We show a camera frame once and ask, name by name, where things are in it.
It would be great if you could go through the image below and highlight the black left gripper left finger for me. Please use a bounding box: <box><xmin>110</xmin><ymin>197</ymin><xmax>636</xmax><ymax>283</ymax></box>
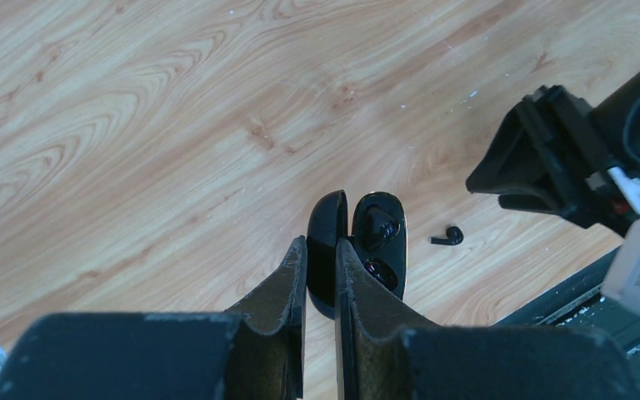
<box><xmin>0</xmin><ymin>237</ymin><xmax>307</xmax><ymax>399</ymax></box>

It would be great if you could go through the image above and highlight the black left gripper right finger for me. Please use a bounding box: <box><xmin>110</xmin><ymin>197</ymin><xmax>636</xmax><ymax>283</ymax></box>
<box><xmin>335</xmin><ymin>240</ymin><xmax>640</xmax><ymax>399</ymax></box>

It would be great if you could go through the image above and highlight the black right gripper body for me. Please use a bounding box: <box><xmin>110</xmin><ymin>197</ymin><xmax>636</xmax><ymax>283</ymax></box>
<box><xmin>466</xmin><ymin>85</ymin><xmax>636</xmax><ymax>237</ymax></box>

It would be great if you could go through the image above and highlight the black earbud charging case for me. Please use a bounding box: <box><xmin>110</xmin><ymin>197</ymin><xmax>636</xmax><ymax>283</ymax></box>
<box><xmin>306</xmin><ymin>190</ymin><xmax>408</xmax><ymax>319</ymax></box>

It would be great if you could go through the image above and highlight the black earbud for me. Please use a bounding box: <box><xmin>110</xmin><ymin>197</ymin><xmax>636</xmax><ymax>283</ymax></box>
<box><xmin>362</xmin><ymin>204</ymin><xmax>400</xmax><ymax>252</ymax></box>
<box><xmin>430</xmin><ymin>225</ymin><xmax>464</xmax><ymax>247</ymax></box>

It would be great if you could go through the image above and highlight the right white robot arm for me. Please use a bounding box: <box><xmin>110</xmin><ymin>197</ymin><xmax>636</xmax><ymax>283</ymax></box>
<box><xmin>466</xmin><ymin>72</ymin><xmax>640</xmax><ymax>235</ymax></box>

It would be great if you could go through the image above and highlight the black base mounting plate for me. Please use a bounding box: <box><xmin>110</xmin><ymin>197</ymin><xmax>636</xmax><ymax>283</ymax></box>
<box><xmin>497</xmin><ymin>249</ymin><xmax>640</xmax><ymax>384</ymax></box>

